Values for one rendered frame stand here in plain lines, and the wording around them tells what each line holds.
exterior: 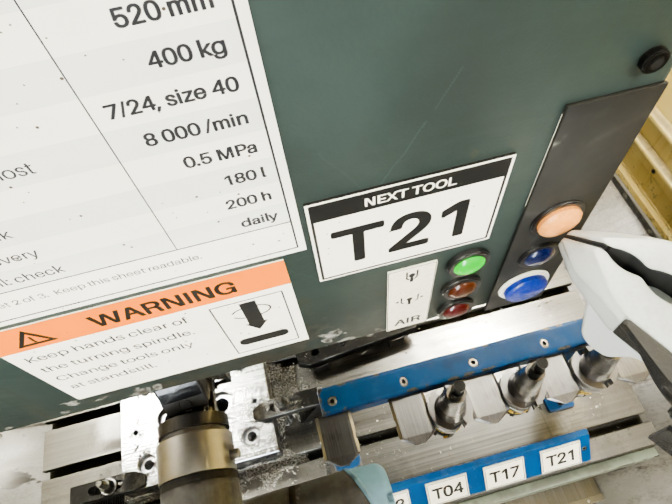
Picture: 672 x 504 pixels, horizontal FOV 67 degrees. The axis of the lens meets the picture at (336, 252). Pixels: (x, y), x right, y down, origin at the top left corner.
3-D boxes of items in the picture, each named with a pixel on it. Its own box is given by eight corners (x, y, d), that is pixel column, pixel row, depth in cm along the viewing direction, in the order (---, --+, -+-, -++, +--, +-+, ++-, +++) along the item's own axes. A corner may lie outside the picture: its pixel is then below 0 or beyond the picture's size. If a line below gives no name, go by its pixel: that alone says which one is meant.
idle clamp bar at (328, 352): (415, 338, 113) (417, 327, 107) (304, 379, 110) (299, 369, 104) (407, 319, 115) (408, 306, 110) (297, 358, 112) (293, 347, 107)
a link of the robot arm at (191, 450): (146, 485, 47) (233, 461, 47) (143, 435, 49) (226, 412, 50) (174, 493, 53) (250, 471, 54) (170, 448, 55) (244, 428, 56)
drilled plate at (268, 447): (283, 455, 98) (278, 451, 94) (133, 497, 96) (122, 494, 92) (263, 346, 110) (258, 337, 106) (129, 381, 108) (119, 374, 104)
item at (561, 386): (584, 398, 74) (586, 396, 73) (549, 408, 73) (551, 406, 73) (561, 353, 77) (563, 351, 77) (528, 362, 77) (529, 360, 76)
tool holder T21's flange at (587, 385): (592, 345, 78) (598, 339, 76) (620, 380, 75) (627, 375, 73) (558, 363, 77) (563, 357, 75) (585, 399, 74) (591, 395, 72)
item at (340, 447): (363, 460, 72) (363, 459, 71) (326, 471, 71) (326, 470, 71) (350, 411, 75) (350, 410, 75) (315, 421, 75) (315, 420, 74)
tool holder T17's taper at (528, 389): (531, 368, 75) (543, 352, 69) (544, 397, 72) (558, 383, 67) (502, 375, 75) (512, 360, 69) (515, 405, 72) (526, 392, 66)
